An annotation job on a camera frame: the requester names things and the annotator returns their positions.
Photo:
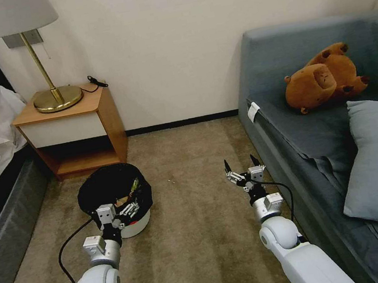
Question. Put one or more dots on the white bin with black bag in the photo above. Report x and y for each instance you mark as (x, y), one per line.
(110, 186)

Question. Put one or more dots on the black skirting board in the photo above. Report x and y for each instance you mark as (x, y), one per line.
(182, 122)

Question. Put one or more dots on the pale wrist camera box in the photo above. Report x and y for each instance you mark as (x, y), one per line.
(105, 214)
(255, 173)

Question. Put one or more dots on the colourful rubbish pieces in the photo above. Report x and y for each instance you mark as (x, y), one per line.
(133, 186)

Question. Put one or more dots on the brown capybara plush toy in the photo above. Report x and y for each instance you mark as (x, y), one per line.
(323, 80)

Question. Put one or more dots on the blue-grey sofa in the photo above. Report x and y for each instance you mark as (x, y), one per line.
(303, 137)

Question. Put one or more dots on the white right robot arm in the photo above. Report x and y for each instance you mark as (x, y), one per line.
(293, 257)

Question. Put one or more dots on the brass lamp with white shade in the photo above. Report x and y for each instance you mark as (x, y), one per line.
(7, 16)

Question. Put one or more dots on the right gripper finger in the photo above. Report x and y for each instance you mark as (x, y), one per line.
(234, 175)
(256, 162)

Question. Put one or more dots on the grey bed base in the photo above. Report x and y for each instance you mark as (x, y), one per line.
(4, 221)

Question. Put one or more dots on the white sofa tag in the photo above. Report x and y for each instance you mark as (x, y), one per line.
(253, 111)

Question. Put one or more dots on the wooden nightstand with white drawer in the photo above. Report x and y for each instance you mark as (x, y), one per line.
(64, 125)

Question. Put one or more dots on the grey wall switch plate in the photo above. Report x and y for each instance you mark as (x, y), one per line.
(13, 41)

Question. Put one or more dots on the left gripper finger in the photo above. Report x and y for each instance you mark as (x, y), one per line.
(130, 210)

